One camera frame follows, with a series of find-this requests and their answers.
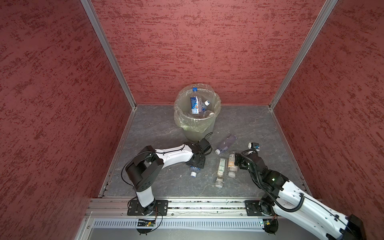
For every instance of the blue cap artesian bottle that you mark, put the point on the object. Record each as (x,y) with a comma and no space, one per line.
(196,102)

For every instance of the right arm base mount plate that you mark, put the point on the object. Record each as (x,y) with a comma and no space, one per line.
(254,209)

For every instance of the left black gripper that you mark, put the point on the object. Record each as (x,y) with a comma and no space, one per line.
(200,164)

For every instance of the left circuit board with wires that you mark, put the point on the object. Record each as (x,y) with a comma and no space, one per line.
(144,227)

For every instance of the left corner aluminium profile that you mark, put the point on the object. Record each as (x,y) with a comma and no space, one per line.
(92,16)

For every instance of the right circuit board with wires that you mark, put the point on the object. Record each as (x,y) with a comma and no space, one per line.
(270,226)

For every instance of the circuit board with wires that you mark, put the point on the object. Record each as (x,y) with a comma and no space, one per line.
(144,227)
(270,226)

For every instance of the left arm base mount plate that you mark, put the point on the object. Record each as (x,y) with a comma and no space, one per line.
(157,207)

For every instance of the right corner aluminium profile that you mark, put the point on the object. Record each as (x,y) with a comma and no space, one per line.
(321,19)

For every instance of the clear orange label bottle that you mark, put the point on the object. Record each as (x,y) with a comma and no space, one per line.
(232,168)

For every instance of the white red Wahaha bottle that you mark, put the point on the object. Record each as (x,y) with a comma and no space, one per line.
(207,114)

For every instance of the blue label water bottle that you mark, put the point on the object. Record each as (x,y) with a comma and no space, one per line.
(194,171)

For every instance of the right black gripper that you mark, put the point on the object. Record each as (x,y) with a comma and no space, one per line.
(242,158)

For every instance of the clear plastic bin liner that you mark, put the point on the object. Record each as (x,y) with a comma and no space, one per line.
(192,123)

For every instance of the corner aluminium profile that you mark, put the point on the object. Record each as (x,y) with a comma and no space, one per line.
(321,19)
(92,16)

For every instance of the green white label bottle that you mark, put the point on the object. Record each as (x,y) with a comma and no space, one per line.
(220,173)

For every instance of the clear purple tinted bottle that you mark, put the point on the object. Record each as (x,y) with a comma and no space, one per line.
(225,144)

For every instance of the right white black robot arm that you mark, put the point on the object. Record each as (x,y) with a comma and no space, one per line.
(283,198)

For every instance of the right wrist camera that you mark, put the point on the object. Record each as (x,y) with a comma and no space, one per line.
(254,146)

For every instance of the white perforated vent strip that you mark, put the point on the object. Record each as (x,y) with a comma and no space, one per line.
(253,225)

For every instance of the blue Pocari label bottle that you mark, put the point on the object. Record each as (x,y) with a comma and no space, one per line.
(205,105)

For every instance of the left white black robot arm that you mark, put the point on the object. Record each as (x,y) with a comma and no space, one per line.
(143,169)

